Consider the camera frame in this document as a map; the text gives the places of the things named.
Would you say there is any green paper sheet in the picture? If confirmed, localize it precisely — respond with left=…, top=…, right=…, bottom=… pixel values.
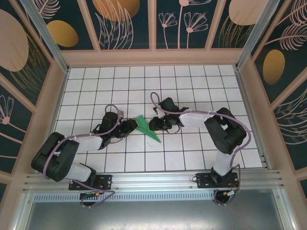
left=134, top=115, right=162, bottom=145

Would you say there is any grey metal sheet panel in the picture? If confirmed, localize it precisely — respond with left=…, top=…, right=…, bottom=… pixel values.
left=23, top=200, right=287, bottom=230

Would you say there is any purple camera cable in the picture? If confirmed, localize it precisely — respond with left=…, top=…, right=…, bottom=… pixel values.
left=150, top=92, right=253, bottom=207
left=43, top=104, right=120, bottom=209

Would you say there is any aluminium mounting rail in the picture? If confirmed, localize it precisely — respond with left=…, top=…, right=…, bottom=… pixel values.
left=23, top=169, right=286, bottom=193

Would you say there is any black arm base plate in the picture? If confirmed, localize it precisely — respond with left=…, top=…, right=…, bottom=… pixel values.
left=196, top=172, right=241, bottom=189
left=69, top=174, right=113, bottom=191

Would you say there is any slotted grey cable duct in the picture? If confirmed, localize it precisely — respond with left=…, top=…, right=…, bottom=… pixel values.
left=33, top=191, right=216, bottom=202

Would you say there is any aluminium side rail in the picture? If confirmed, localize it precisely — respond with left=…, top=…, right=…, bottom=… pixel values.
left=233, top=66, right=272, bottom=171

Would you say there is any aluminium corner post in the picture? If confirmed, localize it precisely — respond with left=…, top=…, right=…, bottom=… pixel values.
left=19, top=0, right=70, bottom=74
left=236, top=0, right=281, bottom=71

